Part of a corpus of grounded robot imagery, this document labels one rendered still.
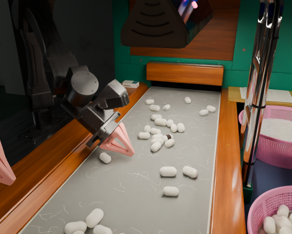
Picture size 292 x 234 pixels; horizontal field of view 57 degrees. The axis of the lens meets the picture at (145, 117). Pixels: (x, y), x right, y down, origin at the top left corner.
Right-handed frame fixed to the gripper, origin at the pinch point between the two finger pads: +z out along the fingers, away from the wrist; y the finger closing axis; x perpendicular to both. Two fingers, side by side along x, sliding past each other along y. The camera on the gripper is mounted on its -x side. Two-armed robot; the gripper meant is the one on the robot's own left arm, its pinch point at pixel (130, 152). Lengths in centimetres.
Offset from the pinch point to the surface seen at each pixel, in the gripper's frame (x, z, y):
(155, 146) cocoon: -3.1, 3.9, 4.4
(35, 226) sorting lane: 6.9, -5.4, -24.4
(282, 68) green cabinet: -34, 25, 58
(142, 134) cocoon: 0.3, 0.1, 10.2
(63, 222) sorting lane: 4.4, -2.4, -22.2
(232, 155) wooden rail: -15.6, 17.3, 4.2
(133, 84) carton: 7.9, -12.3, 47.0
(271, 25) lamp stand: -39.3, 1.0, 0.6
